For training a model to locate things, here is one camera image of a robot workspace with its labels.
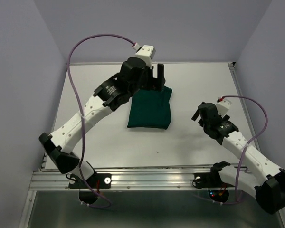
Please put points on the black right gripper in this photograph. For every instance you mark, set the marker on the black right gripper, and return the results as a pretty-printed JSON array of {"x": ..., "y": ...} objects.
[{"x": 225, "y": 118}]

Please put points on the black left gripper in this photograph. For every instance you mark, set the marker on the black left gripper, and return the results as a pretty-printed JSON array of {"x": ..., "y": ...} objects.
[{"x": 155, "y": 83}]

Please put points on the green surgical drape cloth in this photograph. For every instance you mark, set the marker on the green surgical drape cloth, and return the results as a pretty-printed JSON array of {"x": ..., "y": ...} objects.
[{"x": 150, "y": 109}]

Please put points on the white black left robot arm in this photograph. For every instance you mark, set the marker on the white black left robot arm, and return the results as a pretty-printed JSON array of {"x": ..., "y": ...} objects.
[{"x": 59, "y": 144}]

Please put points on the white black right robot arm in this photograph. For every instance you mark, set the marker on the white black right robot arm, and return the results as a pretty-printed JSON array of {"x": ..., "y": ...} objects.
[{"x": 265, "y": 181}]

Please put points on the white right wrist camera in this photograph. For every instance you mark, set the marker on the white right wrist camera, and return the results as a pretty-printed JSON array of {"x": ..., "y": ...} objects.
[{"x": 223, "y": 107}]

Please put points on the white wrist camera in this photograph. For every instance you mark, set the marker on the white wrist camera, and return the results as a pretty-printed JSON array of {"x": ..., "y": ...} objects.
[
  {"x": 223, "y": 107},
  {"x": 145, "y": 52}
]

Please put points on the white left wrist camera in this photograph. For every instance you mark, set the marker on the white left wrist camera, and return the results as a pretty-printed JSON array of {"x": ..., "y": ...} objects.
[{"x": 145, "y": 52}]

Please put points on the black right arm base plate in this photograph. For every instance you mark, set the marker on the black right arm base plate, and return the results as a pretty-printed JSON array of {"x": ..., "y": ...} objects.
[{"x": 208, "y": 180}]

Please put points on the aluminium front rail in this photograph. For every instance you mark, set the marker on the aluminium front rail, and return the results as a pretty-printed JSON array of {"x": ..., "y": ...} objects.
[{"x": 128, "y": 179}]

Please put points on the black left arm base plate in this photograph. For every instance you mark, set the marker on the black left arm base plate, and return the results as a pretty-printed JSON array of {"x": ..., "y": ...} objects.
[{"x": 97, "y": 181}]

